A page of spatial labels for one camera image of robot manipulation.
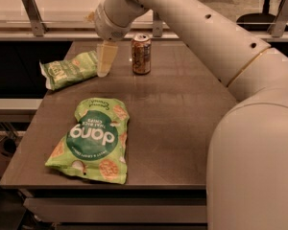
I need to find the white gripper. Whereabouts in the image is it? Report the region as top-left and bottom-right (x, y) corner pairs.
(85, 3), (132, 78)

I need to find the green jalapeno chip bag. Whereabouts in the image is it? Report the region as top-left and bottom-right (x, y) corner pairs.
(39, 51), (98, 90)

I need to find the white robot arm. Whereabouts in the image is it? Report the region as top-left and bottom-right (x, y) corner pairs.
(94, 0), (288, 230)

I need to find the green dang rice chips bag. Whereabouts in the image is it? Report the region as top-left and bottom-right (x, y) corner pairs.
(45, 98), (130, 184)

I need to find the brown soda can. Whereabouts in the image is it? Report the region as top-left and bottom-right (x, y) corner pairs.
(132, 34), (152, 75)

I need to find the black office chair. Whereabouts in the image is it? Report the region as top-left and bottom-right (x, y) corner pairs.
(236, 0), (276, 31)

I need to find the middle metal railing bracket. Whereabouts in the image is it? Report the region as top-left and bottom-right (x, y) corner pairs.
(153, 11), (163, 37)

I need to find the metal railing bracket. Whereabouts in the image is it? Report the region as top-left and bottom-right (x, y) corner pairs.
(21, 0), (47, 36)
(153, 11), (163, 37)
(268, 0), (288, 37)

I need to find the left metal railing bracket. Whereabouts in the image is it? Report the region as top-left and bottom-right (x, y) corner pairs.
(21, 0), (47, 36)

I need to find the right metal railing bracket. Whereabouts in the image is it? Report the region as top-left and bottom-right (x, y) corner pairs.
(268, 0), (288, 37)

